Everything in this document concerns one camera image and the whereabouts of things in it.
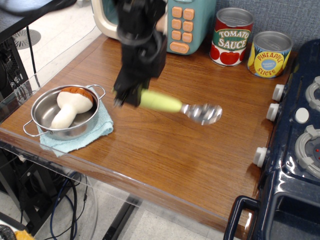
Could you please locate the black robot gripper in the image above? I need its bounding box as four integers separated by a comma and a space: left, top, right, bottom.
112, 0, 167, 107

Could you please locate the green handled metal spoon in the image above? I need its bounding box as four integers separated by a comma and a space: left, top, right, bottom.
139, 89, 223, 126

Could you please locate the light blue cloth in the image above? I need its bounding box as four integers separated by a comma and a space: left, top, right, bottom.
36, 86, 114, 158

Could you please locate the plush mushroom toy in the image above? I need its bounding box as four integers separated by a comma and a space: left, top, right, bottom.
50, 86, 94, 130

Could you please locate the toy microwave oven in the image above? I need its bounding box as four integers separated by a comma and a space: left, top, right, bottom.
91, 0, 216, 55

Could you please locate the black computer case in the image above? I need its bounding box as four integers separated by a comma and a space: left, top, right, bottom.
0, 37, 32, 101

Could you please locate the tomato sauce can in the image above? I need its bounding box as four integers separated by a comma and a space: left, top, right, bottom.
209, 7, 255, 66

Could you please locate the white stove knob middle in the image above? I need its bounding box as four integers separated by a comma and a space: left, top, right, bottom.
266, 103, 280, 122

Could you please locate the white stove knob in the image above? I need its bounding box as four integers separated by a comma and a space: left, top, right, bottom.
272, 84, 285, 102
266, 103, 280, 122
252, 147, 267, 168

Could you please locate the white stove knob lower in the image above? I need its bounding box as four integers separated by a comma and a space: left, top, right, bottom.
252, 147, 267, 168

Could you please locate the pineapple slices can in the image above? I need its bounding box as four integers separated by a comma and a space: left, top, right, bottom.
247, 31, 293, 79

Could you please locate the white stove knob upper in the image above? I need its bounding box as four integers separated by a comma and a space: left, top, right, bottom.
272, 84, 285, 102

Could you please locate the dark blue toy stove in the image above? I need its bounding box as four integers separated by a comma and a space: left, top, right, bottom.
224, 39, 320, 240

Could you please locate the steel pot with handles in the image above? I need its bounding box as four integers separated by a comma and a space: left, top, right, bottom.
23, 84, 106, 141

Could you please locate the black table leg frame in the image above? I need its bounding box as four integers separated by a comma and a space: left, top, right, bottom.
102, 195, 142, 240

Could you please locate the blue cable under table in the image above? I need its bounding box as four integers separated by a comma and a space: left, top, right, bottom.
49, 174, 89, 240

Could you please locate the black cable under table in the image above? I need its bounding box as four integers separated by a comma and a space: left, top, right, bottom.
44, 174, 88, 240

